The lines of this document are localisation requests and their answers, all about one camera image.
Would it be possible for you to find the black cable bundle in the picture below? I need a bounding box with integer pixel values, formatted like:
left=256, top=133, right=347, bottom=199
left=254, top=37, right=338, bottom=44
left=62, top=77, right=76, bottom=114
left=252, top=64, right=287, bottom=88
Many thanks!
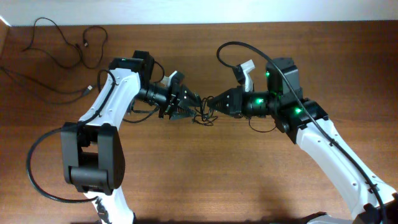
left=191, top=96, right=219, bottom=127

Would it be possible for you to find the black USB cable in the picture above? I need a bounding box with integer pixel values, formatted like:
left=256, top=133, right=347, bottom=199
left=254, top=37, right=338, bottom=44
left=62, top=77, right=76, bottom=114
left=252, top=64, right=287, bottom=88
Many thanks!
left=0, top=65, right=96, bottom=105
left=21, top=17, right=109, bottom=70

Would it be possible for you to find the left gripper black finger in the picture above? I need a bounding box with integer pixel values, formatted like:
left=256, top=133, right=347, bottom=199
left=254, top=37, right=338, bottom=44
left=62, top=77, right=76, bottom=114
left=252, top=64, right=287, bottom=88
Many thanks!
left=169, top=106, right=197, bottom=120
left=180, top=85, right=201, bottom=106

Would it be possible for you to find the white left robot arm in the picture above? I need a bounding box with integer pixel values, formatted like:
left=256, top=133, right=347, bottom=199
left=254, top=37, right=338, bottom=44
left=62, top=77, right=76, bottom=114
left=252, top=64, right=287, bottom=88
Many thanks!
left=61, top=50, right=201, bottom=223

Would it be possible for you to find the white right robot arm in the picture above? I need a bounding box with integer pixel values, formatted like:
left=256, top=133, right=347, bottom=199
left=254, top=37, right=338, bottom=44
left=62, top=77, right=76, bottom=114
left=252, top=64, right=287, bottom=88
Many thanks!
left=208, top=58, right=397, bottom=223

